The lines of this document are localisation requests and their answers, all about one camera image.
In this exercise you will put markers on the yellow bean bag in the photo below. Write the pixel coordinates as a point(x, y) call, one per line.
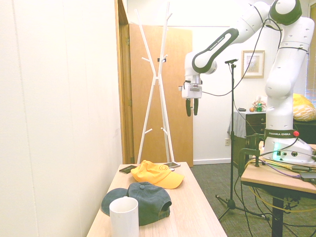
point(300, 98)

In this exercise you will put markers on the grey draped cloth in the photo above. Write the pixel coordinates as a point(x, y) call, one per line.
point(238, 124)

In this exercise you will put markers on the black tripod stand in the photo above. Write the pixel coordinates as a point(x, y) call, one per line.
point(232, 138)

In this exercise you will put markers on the black camera on stand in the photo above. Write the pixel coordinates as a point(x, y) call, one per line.
point(231, 61)

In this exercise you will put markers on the dark blue baseball cap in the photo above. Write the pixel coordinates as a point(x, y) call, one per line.
point(148, 200)

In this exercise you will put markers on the white wall outlet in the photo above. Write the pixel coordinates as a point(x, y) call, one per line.
point(226, 142)

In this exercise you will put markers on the black door hook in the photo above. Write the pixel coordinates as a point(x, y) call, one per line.
point(163, 59)

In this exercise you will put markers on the black wallet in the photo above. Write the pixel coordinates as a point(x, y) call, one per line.
point(126, 169)

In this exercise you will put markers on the brown wooden door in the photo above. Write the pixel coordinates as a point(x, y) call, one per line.
point(177, 118)

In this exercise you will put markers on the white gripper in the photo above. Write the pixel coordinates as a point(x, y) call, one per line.
point(192, 92)

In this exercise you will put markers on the framed wall picture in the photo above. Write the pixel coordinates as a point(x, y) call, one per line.
point(252, 64)

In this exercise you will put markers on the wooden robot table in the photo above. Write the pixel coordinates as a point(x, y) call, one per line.
point(269, 180)

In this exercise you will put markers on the white smartphone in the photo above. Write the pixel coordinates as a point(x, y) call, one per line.
point(172, 164)

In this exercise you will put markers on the white wooden coat rack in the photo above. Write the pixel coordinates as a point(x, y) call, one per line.
point(156, 81)

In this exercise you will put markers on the green bottle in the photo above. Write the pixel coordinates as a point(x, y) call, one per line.
point(259, 107)

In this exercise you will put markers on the dark wooden dresser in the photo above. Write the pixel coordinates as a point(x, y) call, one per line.
point(255, 122)

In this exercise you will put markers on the brown wooden door frame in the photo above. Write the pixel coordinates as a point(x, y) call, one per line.
point(122, 86)

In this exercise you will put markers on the yellow baseball cap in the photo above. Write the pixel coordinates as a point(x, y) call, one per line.
point(154, 174)

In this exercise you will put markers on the black metal clamp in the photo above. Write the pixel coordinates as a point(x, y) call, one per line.
point(243, 153)

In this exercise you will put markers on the pale flower decoration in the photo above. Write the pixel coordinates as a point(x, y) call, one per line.
point(259, 100)

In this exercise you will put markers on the white cylindrical mug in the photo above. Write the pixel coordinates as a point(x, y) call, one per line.
point(124, 217)

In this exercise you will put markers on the yellow white patterned pillow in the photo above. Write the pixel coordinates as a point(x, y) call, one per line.
point(304, 112)

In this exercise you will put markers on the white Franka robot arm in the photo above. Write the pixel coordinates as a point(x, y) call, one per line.
point(279, 81)

